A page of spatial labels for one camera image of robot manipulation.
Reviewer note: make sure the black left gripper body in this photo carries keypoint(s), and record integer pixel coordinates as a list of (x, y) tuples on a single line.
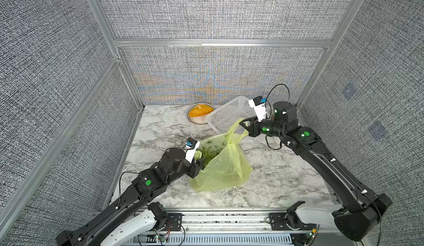
[(194, 169)]

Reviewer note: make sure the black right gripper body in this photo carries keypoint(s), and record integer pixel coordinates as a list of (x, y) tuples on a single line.
[(266, 129)]

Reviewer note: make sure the pineapple with green crown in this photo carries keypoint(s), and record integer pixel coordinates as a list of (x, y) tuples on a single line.
[(210, 149)]

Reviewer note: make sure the yellow-green avocado plastic bag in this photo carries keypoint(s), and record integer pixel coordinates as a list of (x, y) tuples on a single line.
[(228, 169)]

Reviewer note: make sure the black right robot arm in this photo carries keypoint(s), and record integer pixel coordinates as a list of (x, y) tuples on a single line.
[(359, 210)]

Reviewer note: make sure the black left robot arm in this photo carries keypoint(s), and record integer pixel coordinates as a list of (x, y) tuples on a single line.
[(134, 211)]

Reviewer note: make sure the white perforated plastic basket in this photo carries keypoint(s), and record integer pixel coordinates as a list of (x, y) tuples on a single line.
[(221, 119)]

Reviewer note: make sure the bowl with orange food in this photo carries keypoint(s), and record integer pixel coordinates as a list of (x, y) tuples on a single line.
[(197, 113)]

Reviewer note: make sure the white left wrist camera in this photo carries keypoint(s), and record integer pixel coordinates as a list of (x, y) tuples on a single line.
[(190, 149)]

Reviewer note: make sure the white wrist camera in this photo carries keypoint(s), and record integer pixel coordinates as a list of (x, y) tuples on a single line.
[(259, 106), (190, 149)]

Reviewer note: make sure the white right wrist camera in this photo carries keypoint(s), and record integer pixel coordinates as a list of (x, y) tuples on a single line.
[(259, 106)]

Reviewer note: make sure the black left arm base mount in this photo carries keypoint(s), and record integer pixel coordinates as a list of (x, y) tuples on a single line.
[(173, 223)]

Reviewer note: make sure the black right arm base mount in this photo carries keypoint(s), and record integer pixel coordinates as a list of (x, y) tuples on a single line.
[(288, 221)]

